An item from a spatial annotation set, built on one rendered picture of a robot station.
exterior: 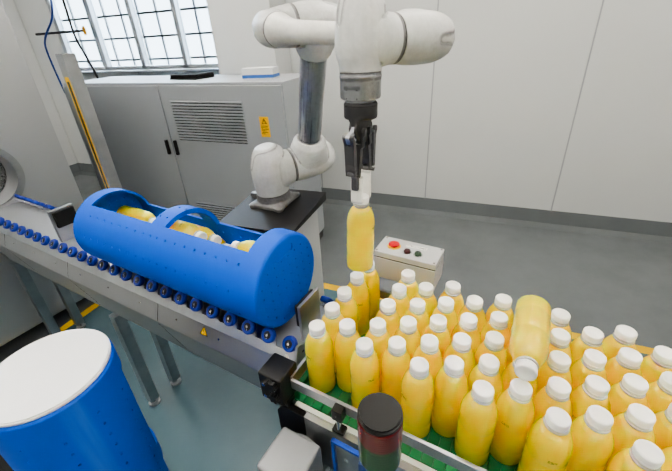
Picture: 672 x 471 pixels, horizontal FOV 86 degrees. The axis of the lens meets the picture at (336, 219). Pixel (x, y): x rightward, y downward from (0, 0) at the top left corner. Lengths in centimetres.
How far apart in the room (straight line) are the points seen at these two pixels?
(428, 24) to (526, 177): 298
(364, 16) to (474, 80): 278
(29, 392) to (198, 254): 47
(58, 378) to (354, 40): 101
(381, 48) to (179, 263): 80
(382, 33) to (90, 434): 111
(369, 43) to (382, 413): 64
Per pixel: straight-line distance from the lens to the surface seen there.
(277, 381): 95
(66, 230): 208
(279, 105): 260
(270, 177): 160
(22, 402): 113
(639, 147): 381
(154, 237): 125
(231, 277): 102
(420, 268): 114
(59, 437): 113
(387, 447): 58
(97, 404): 112
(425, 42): 86
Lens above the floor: 173
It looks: 27 degrees down
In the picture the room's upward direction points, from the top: 3 degrees counter-clockwise
